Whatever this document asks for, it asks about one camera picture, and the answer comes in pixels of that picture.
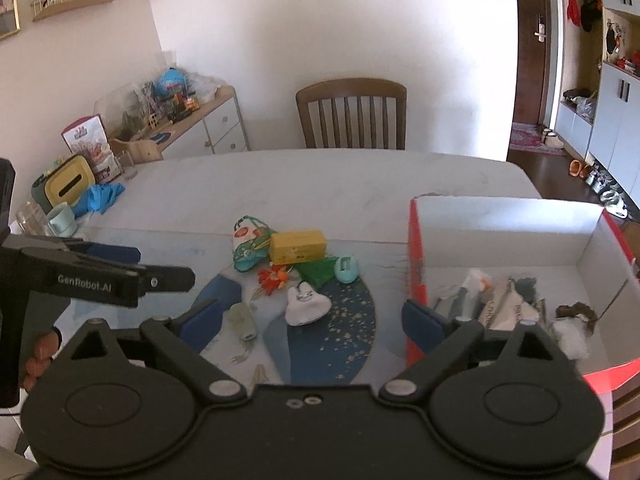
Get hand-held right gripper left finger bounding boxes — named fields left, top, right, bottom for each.
left=70, top=299, right=249, bottom=403

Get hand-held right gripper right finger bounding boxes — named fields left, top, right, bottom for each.
left=380, top=299, right=560, bottom=403

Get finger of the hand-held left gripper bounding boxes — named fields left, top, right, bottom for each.
left=50, top=240, right=142, bottom=267
left=136, top=266, right=196, bottom=296

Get grey-green pouch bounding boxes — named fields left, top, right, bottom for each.
left=227, top=302, right=259, bottom=365

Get white plastic bag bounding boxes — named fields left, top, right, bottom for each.
left=462, top=267, right=496, bottom=293

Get orange flower ornament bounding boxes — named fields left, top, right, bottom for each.
left=257, top=265, right=292, bottom=295

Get shiny foil bag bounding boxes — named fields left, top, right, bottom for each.
left=475, top=280, right=543, bottom=333

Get floral pouch with green trim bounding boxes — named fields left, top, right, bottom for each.
left=232, top=216, right=278, bottom=272

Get small white purse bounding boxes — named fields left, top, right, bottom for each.
left=285, top=281, right=332, bottom=327

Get dark grey pouch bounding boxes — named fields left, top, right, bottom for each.
left=512, top=276, right=540, bottom=306

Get green fringed pouch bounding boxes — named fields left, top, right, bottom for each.
left=295, top=256, right=340, bottom=288

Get red and white cardboard box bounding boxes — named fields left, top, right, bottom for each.
left=406, top=195, right=640, bottom=396

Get white fluffy cloth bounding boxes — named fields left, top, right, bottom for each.
left=552, top=317, right=591, bottom=360

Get brown fuzzy toy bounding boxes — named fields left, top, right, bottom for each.
left=554, top=302, right=598, bottom=333

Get person's left hand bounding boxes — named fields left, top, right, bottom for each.
left=24, top=326, right=63, bottom=391

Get mint green mug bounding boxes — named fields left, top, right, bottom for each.
left=46, top=202, right=77, bottom=236

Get clear glass tumbler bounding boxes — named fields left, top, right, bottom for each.
left=16, top=200, right=51, bottom=236

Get blue gloves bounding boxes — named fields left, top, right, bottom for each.
left=74, top=182, right=126, bottom=216

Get yellow tissue box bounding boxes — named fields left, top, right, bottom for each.
left=31, top=154, right=96, bottom=206

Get blue speckled round placemat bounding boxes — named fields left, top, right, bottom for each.
left=192, top=270, right=377, bottom=385

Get small wooden crate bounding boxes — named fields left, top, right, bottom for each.
left=109, top=135, right=163, bottom=162

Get red and white carton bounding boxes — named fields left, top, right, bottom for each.
left=61, top=115, right=123, bottom=183

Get toy building model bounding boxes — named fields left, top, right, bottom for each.
left=120, top=80, right=201, bottom=133

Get white wooden sideboard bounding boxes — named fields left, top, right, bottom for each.
left=150, top=85, right=250, bottom=156

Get blue globe toy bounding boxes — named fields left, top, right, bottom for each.
left=156, top=67, right=188, bottom=98

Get clear plastic bags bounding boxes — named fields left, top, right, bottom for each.
left=187, top=72, right=221, bottom=103

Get red patterned rug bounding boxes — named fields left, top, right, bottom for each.
left=509, top=124, right=563, bottom=157

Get row of shoes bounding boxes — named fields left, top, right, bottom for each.
left=585, top=162, right=631, bottom=218

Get gold framed picture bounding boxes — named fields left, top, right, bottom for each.
left=0, top=0, right=22, bottom=41

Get dark wooden door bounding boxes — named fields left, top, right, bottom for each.
left=510, top=0, right=551, bottom=148

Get grey hallway cabinet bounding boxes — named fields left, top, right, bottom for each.
left=547, top=0, right=640, bottom=221

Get black hanging bag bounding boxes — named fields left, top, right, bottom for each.
left=580, top=0, right=603, bottom=33

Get wooden wall shelf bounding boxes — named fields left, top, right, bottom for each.
left=32, top=0, right=132, bottom=22

